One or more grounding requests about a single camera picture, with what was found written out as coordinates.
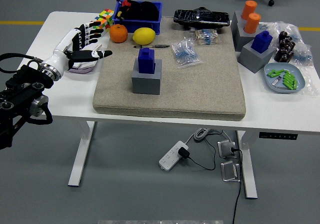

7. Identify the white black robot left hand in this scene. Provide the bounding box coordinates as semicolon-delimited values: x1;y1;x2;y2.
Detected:
42;20;113;72

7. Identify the grey square seal holder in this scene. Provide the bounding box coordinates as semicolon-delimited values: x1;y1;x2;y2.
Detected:
131;58;163;96
237;39;276;74

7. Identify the white table leg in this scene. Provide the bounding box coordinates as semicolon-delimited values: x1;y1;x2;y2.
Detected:
67;120;97;188
236;130;258;200

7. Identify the white coiled power cord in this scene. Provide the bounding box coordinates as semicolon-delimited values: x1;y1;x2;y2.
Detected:
186;127;232;145

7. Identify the clear bag of blue resistors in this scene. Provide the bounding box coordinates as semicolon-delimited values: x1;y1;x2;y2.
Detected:
291;42;315;67
170;39;205;70
258;20;301;39

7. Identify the empty clear plastic bag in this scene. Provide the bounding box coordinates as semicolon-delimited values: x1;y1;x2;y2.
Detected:
297;65;320;97

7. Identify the white power strip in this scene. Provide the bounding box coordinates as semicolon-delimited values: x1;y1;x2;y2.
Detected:
158;140;190;172

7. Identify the long black power cable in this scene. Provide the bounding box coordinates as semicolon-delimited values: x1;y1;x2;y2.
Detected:
229;146;245;224

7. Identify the yellow lemon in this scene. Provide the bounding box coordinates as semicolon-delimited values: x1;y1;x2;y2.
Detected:
132;27;156;46

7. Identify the orange cylinder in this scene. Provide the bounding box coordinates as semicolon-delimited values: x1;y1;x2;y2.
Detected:
243;12;262;34
241;0;258;20

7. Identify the orange fruit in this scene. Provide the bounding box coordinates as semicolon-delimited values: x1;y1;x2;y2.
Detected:
109;23;129;44

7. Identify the clear bag of tan resistors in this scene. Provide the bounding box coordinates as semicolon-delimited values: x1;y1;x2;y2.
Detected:
186;28;221;46

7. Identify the thin black adapter cable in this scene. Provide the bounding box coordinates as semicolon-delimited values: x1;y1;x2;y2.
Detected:
187;131;217;171

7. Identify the grey block with two holes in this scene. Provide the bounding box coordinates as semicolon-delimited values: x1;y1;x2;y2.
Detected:
230;10;261;52

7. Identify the blue seal stamp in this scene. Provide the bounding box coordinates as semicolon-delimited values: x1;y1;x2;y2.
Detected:
137;47;156;75
251;30;273;54

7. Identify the black glossy mirror device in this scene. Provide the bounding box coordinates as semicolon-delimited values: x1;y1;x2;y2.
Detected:
173;6;231;31

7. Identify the black power adapter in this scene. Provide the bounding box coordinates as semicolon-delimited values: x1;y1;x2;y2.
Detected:
177;146;191;160

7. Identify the light blue plate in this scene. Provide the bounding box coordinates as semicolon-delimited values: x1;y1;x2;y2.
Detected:
263;62;305;94

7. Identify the black grey pen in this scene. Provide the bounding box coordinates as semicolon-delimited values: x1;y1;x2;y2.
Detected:
133;43;171;49

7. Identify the beige textured mat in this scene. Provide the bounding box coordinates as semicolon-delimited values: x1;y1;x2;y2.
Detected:
92;17;247;122

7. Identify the black fabric bundle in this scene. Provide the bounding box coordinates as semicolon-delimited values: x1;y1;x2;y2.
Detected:
116;0;160;22

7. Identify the blue plastic bin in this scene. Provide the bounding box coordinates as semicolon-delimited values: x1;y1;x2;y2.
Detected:
112;0;163;36

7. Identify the black table control panel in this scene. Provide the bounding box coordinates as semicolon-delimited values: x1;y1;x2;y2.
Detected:
258;131;299;141

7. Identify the white wall switch panel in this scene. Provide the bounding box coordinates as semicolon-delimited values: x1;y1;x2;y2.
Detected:
82;42;103;52

